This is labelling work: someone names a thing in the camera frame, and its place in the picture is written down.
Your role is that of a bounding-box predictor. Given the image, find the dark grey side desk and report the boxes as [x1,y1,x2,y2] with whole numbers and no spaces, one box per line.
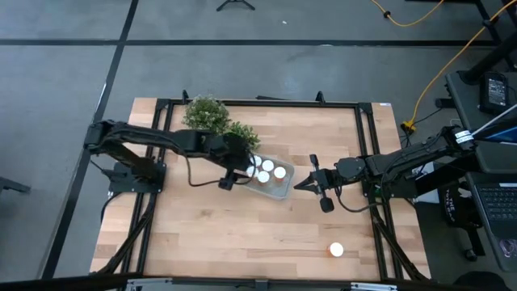
[443,70,517,175]

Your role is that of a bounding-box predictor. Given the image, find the green artificial leafy plant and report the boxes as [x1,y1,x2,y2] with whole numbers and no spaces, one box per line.
[181,95,262,151]

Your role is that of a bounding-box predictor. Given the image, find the black stand pole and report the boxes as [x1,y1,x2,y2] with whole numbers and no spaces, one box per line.
[462,38,517,85]

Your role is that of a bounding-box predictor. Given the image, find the silver aluminium extrusion post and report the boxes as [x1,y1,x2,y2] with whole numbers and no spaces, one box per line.
[350,281,399,291]
[124,277,174,291]

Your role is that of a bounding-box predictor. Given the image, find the black bag white lettering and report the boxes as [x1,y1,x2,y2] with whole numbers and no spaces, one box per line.
[438,185,465,227]

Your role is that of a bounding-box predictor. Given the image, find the black power supply brick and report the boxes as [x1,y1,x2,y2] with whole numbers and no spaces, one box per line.
[479,71,511,115]

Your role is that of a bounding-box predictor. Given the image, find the tablet with blue screen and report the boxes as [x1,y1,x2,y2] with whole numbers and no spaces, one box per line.
[472,103,517,145]

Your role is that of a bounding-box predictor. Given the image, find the black metal table frame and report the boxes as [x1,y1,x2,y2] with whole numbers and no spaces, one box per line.
[90,89,431,284]

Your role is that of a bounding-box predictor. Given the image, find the black castor chair base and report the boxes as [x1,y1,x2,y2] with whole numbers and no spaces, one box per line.
[463,226,486,262]

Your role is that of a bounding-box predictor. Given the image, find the black left camera cable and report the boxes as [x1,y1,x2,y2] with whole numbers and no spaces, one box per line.
[184,155,223,188]

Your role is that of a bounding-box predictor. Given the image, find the yellow extension cable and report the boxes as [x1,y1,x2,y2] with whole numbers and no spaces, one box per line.
[400,0,517,134]
[370,0,445,28]

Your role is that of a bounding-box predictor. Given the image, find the black right camera cable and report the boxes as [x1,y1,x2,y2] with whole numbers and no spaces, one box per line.
[334,185,383,214]

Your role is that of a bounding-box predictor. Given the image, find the black stand leg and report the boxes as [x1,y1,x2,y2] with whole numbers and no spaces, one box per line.
[0,175,32,196]

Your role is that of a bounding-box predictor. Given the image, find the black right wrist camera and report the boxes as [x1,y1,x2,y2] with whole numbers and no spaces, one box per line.
[317,193,336,214]

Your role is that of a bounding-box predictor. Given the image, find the dark grey laptop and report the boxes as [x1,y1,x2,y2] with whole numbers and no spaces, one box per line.
[470,181,517,272]

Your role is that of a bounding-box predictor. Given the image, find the translucent grey plastic basket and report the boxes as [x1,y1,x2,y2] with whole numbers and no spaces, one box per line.
[241,153,296,201]

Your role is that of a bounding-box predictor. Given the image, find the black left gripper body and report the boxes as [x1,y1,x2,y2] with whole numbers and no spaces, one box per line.
[220,133,254,173]

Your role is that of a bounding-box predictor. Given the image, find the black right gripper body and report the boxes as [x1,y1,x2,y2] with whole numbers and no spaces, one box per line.
[309,153,340,196]

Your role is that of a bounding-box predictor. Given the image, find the black camera cable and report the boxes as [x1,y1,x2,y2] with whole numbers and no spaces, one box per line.
[184,155,223,188]
[334,185,383,214]

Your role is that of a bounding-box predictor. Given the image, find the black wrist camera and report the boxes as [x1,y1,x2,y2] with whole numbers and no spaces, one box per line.
[218,171,237,192]
[317,193,336,214]

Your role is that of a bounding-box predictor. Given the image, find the black tripod legs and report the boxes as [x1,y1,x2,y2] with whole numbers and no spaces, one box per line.
[216,0,256,12]

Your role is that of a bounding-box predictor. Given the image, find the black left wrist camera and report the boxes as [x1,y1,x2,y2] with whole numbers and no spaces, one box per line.
[218,171,237,192]

